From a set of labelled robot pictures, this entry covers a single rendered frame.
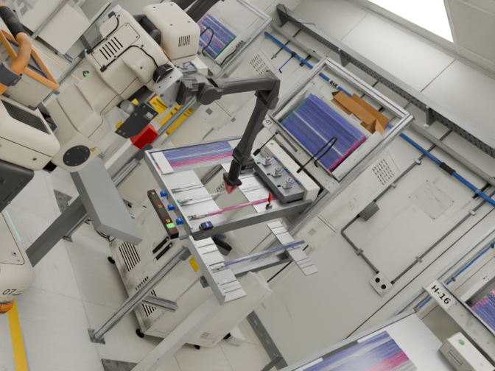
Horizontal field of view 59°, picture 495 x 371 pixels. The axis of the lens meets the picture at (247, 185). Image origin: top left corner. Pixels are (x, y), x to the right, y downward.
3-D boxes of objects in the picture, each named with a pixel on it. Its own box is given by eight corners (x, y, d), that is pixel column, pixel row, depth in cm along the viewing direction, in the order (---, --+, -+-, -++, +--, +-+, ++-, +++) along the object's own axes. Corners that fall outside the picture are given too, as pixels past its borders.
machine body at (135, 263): (135, 341, 238) (215, 264, 231) (102, 251, 283) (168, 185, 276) (205, 354, 287) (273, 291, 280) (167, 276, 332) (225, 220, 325)
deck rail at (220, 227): (191, 241, 209) (191, 232, 206) (189, 238, 211) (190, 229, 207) (310, 209, 242) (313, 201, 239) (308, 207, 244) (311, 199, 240)
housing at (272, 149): (302, 210, 242) (308, 190, 234) (258, 160, 274) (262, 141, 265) (313, 207, 246) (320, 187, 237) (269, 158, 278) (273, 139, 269)
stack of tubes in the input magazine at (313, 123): (328, 170, 235) (366, 135, 231) (279, 122, 267) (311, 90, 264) (337, 179, 244) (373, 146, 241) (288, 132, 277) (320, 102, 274)
